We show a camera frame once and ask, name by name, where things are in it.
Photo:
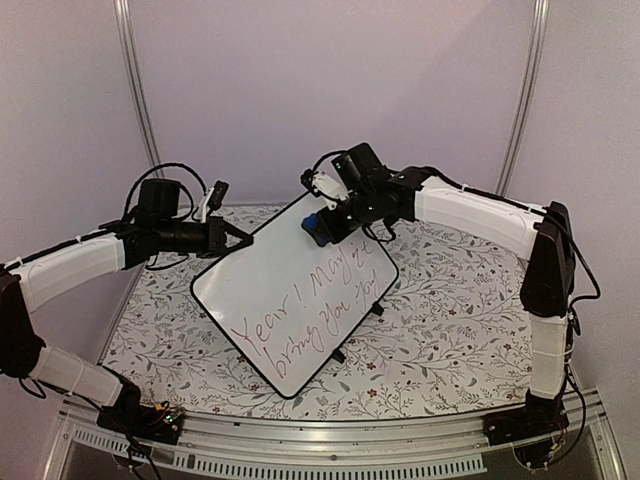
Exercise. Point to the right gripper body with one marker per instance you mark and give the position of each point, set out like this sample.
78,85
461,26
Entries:
360,212

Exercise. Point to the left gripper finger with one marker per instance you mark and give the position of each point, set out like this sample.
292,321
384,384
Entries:
244,243
238,233

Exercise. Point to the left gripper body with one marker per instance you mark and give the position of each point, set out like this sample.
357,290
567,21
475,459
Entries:
198,244

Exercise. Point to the blue whiteboard eraser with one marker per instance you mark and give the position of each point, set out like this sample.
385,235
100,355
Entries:
313,227

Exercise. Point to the white whiteboard black frame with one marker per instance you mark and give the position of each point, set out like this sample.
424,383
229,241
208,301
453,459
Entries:
287,304

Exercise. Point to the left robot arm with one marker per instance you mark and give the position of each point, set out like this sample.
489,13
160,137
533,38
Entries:
150,224

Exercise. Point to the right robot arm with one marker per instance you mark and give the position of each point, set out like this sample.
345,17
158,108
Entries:
366,191

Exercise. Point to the floral patterned table mat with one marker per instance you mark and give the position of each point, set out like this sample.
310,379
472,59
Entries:
452,338

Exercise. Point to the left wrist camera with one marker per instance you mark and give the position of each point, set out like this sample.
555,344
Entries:
211,201

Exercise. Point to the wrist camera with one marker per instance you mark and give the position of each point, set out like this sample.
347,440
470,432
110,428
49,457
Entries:
211,201
323,186

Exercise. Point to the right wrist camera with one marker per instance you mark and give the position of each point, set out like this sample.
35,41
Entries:
323,186

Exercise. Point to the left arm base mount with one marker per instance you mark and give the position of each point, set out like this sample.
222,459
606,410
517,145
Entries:
158,423

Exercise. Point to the front aluminium rail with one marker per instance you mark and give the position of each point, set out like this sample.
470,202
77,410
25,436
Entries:
441,447

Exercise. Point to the left aluminium corner post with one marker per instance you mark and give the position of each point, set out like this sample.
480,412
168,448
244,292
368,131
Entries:
133,73

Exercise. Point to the aluminium corner post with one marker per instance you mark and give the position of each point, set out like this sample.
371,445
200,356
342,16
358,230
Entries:
133,73
531,71

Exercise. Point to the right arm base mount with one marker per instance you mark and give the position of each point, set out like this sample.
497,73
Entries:
540,423

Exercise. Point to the right aluminium corner post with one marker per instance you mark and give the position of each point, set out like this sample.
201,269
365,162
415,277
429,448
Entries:
531,71

